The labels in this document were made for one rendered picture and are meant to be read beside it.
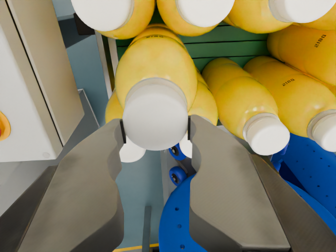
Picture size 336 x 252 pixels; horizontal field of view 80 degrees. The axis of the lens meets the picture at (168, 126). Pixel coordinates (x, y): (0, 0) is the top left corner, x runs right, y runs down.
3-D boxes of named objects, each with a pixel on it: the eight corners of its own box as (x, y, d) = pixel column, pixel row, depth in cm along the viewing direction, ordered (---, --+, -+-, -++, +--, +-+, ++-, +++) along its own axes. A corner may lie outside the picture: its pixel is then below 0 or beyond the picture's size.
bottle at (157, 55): (182, 73, 31) (206, 151, 15) (135, 75, 31) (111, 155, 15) (182, 21, 27) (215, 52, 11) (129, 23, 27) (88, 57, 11)
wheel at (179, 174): (181, 193, 42) (188, 188, 43) (181, 177, 39) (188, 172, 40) (167, 180, 45) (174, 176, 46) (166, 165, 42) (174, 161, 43)
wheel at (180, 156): (181, 166, 38) (189, 161, 39) (181, 147, 35) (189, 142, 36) (166, 154, 41) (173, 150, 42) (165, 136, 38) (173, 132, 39)
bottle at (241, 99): (192, 76, 37) (217, 131, 22) (223, 48, 35) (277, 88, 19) (215, 100, 40) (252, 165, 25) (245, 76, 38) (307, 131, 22)
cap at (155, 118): (185, 132, 14) (188, 148, 13) (130, 135, 14) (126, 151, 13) (186, 79, 12) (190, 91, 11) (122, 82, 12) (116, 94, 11)
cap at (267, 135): (237, 130, 22) (243, 140, 20) (269, 107, 21) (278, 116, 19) (256, 150, 24) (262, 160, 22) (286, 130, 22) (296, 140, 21)
